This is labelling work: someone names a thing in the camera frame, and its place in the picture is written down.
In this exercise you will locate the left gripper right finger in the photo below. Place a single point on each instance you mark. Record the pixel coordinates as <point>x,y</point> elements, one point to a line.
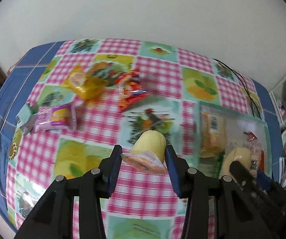
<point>191,184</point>

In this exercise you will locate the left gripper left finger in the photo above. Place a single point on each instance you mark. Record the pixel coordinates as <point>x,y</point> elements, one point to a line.
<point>98,183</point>

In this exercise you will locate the yellow jelly cup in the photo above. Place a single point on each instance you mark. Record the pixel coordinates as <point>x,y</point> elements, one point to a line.
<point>147,154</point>

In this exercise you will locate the tan biscuit packet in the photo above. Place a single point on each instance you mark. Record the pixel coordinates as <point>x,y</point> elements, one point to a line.
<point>213,135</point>

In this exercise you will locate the purple snack packet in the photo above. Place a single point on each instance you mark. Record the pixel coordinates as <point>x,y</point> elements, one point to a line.
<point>56,117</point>

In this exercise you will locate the red blue snack packet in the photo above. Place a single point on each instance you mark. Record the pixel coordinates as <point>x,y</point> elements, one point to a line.
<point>130,89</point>

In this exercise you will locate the yellow snack packet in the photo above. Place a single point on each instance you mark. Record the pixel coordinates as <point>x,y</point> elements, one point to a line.
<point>86,86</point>

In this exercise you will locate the green white biscuit packet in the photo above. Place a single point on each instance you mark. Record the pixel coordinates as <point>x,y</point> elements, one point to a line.
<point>217,167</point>

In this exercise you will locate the small mint green packet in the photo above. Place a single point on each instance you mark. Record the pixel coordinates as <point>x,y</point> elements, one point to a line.
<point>26,118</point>

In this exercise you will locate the green rimmed white box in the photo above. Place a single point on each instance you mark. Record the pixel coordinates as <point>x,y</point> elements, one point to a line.
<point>237,146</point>

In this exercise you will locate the colourful checkered tablecloth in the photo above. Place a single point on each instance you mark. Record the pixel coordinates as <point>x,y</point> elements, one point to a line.
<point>142,205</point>

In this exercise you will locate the blue bed sheet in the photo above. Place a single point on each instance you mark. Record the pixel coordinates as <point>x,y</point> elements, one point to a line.
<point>0,116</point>

